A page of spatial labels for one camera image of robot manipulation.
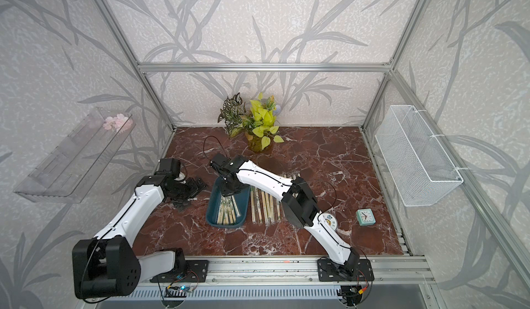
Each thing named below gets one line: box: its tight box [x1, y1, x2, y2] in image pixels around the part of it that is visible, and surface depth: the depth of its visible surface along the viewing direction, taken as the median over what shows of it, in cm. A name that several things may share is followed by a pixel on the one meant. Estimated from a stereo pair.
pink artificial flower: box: [102, 113, 134, 134], surface depth 77 cm
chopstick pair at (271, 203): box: [267, 194, 276, 223], surface depth 91 cm
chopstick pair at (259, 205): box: [255, 187, 263, 224], surface depth 91 cm
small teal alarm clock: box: [356, 208, 377, 227], surface depth 86 cm
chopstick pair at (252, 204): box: [250, 186, 257, 223], surface depth 91 cm
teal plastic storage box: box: [205, 175, 251, 229], surface depth 86 cm
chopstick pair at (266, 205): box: [260, 190, 271, 224], surface depth 91 cm
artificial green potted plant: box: [217, 92, 285, 152], surface depth 96 cm
